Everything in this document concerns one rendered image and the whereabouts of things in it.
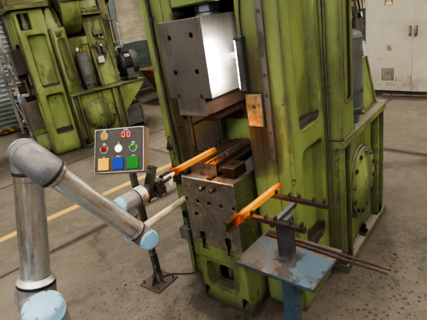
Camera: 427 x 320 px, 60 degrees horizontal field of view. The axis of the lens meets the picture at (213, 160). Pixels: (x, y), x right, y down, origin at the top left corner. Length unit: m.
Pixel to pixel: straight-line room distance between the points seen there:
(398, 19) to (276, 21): 5.37
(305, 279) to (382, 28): 5.97
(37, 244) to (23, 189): 0.23
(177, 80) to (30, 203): 0.98
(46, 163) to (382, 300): 2.06
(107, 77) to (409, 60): 5.08
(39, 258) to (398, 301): 2.01
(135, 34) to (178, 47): 9.08
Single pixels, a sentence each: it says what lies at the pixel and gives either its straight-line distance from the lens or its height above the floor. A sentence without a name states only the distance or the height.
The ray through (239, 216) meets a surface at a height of 0.95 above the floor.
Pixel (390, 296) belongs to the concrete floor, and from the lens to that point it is 2.66.
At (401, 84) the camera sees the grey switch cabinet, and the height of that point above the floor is 0.22.
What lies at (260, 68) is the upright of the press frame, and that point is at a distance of 1.90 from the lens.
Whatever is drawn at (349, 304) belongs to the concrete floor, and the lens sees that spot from 2.58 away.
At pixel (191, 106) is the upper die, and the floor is 1.32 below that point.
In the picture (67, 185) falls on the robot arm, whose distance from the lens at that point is 1.44.
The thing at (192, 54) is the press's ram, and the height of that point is 1.59.
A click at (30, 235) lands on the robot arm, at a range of 1.61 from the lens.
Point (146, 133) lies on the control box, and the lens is 2.36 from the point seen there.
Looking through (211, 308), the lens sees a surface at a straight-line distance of 2.61.
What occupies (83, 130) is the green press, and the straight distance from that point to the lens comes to 6.78.
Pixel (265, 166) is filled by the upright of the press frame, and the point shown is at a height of 0.95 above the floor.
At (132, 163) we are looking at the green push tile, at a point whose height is 1.00.
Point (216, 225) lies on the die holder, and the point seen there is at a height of 0.63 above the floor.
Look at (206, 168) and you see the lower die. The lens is 2.12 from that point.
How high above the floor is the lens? 1.75
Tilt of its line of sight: 21 degrees down
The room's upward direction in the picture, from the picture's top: 9 degrees counter-clockwise
